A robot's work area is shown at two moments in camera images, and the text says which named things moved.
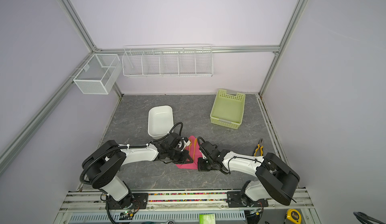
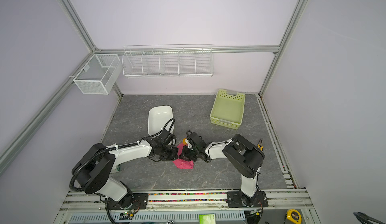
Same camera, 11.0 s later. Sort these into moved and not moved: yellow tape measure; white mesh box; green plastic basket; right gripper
Moved: right gripper
Not moved: green plastic basket; yellow tape measure; white mesh box
